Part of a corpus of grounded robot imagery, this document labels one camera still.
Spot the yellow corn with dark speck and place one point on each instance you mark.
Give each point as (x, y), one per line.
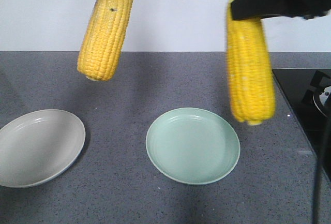
(102, 44)

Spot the light green round plate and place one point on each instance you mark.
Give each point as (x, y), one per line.
(192, 146)

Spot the beige round plate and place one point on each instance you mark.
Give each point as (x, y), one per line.
(39, 146)

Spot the black glass gas stove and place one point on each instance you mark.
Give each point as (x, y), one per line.
(298, 86)

